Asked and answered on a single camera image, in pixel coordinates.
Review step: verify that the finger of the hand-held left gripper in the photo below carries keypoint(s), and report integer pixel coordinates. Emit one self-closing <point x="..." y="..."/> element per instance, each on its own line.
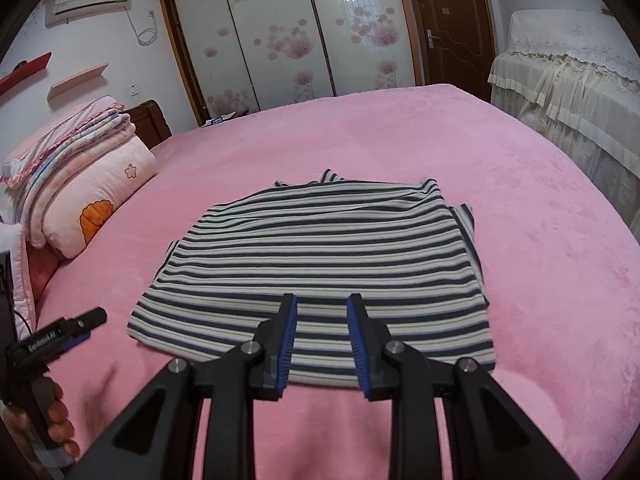
<point x="87" y="319"/>

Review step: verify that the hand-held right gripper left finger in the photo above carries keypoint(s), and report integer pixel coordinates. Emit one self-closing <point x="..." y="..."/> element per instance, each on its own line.
<point x="287" y="342"/>

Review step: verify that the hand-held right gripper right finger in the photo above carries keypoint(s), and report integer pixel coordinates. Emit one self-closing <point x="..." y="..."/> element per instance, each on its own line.
<point x="357" y="347"/>

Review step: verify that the grey white striped shirt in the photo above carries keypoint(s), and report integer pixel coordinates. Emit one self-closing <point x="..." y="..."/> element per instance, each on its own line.
<point x="325" y="240"/>

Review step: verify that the person's left hand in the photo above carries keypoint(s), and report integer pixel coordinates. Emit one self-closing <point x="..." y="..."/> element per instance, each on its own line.
<point x="60" y="410"/>

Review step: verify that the pale pink pillow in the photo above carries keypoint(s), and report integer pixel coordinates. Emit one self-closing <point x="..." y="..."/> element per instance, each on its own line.
<point x="20" y="280"/>

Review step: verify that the folded pink cartoon quilt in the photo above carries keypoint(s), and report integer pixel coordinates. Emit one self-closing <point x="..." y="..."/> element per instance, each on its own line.
<point x="100" y="185"/>

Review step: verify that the pink plush bed blanket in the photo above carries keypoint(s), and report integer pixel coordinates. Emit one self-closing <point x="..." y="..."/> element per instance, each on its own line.
<point x="525" y="260"/>

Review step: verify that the folded pastel striped quilt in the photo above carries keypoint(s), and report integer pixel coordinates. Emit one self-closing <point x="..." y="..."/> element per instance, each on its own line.
<point x="95" y="130"/>

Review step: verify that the dark wooden headboard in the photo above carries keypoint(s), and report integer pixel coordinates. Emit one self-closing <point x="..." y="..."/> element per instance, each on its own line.
<point x="150" y="125"/>

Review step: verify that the small blue box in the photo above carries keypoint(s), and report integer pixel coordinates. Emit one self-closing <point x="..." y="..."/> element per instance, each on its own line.
<point x="217" y="120"/>

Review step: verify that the floral sliding door wardrobe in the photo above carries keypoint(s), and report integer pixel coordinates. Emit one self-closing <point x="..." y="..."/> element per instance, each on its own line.
<point x="300" y="25"/>

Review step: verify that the cream lace covered furniture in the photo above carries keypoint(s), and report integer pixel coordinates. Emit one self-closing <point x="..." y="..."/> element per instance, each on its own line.
<point x="565" y="85"/>

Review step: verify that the brown wooden door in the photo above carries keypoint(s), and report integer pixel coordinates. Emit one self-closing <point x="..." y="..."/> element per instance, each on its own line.
<point x="455" y="20"/>

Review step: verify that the white wall switch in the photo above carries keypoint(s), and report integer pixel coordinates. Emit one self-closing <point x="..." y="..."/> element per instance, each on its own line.
<point x="134" y="90"/>

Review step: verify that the light wooden wall shelf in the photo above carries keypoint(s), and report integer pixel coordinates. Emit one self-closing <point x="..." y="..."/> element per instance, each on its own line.
<point x="75" y="80"/>

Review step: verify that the red wall shelf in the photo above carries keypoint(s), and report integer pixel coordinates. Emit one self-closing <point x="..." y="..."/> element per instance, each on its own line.
<point x="25" y="74"/>

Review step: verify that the white wall air conditioner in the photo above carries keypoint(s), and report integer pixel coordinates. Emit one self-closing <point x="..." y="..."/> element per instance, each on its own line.
<point x="90" y="0"/>

